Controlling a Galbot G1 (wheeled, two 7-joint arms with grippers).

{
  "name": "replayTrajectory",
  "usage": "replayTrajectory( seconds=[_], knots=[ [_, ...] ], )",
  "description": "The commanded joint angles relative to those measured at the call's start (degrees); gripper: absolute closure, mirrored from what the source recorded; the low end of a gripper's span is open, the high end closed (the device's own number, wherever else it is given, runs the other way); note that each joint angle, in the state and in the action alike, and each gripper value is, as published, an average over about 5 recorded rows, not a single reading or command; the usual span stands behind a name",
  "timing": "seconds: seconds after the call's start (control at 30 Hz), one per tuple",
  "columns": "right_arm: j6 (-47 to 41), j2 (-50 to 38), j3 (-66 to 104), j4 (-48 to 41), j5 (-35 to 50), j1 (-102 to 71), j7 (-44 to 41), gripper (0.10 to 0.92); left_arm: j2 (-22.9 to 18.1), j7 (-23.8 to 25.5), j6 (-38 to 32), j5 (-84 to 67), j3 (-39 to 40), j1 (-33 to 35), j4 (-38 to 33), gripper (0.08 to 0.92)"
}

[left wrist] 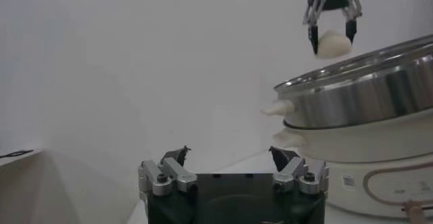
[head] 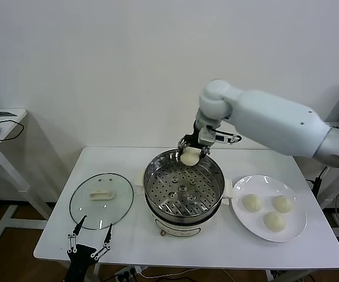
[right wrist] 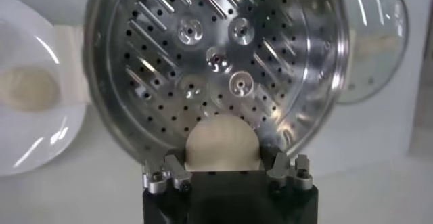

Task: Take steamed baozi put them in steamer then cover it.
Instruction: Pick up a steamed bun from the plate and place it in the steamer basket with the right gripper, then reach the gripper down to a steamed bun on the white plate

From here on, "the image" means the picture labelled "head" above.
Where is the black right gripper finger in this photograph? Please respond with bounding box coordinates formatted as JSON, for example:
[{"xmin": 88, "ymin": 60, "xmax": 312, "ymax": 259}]
[
  {"xmin": 199, "ymin": 145, "xmax": 212, "ymax": 161},
  {"xmin": 176, "ymin": 137, "xmax": 189, "ymax": 161}
]

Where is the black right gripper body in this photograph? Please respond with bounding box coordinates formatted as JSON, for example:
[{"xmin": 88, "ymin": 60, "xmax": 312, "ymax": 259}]
[{"xmin": 184, "ymin": 120, "xmax": 210, "ymax": 150}]

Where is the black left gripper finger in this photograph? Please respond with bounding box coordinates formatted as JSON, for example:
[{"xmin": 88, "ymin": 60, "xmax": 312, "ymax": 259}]
[
  {"xmin": 90, "ymin": 223, "xmax": 113, "ymax": 261},
  {"xmin": 66, "ymin": 215, "xmax": 88, "ymax": 254}
]

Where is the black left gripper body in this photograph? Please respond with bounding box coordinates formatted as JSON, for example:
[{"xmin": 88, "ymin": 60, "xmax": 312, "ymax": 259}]
[{"xmin": 63, "ymin": 244, "xmax": 97, "ymax": 282}]

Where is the white steamed baozi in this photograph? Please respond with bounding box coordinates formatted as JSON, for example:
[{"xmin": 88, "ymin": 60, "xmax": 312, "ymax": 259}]
[
  {"xmin": 263, "ymin": 211, "xmax": 287, "ymax": 233},
  {"xmin": 271, "ymin": 195, "xmax": 294, "ymax": 214},
  {"xmin": 180, "ymin": 148, "xmax": 201, "ymax": 167},
  {"xmin": 242, "ymin": 193, "xmax": 263, "ymax": 212}
]

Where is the round glass pot lid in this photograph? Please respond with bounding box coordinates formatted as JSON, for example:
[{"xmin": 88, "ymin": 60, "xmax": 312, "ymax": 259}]
[{"xmin": 68, "ymin": 172, "xmax": 135, "ymax": 231}]

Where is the stainless steel steamer basket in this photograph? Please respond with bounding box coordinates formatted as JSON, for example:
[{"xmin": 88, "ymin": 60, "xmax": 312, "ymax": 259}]
[{"xmin": 143, "ymin": 149, "xmax": 226, "ymax": 220}]

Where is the white power strip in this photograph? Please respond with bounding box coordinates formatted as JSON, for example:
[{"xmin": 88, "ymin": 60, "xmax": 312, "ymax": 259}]
[{"xmin": 113, "ymin": 266, "xmax": 143, "ymax": 280}]

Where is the white electric cooker base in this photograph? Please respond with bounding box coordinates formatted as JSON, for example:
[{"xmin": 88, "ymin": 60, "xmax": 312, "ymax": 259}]
[{"xmin": 133, "ymin": 172, "xmax": 234, "ymax": 238}]

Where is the white round plate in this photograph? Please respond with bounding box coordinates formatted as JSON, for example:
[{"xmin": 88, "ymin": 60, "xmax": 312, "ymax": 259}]
[{"xmin": 231, "ymin": 174, "xmax": 307, "ymax": 243}]

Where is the white side table with mouse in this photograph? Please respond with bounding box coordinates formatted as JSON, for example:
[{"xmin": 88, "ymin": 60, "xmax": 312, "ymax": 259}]
[{"xmin": 0, "ymin": 108, "xmax": 52, "ymax": 244}]

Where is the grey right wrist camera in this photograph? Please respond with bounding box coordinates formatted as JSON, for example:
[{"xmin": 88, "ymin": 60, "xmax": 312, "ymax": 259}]
[{"xmin": 197, "ymin": 125, "xmax": 242, "ymax": 146}]

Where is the white cable under table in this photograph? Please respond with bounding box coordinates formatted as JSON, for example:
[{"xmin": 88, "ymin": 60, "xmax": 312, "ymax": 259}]
[{"xmin": 139, "ymin": 267, "xmax": 193, "ymax": 278}]

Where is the black mouse cable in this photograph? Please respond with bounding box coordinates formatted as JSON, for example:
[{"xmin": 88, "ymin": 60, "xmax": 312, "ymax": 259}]
[{"xmin": 0, "ymin": 119, "xmax": 25, "ymax": 145}]

